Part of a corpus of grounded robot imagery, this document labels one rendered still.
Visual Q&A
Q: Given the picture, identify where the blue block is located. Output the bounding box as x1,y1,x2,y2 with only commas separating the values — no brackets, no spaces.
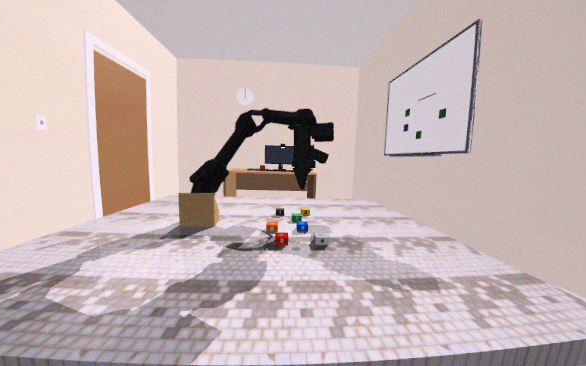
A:
296,222,308,231

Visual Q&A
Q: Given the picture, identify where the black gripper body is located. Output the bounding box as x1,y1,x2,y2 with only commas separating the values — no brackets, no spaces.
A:
292,142,316,169

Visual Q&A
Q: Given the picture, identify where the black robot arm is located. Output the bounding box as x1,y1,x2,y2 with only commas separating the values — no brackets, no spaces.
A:
190,108,334,195

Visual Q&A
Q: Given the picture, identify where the red block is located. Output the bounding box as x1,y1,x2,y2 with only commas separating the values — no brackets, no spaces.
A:
275,233,288,245

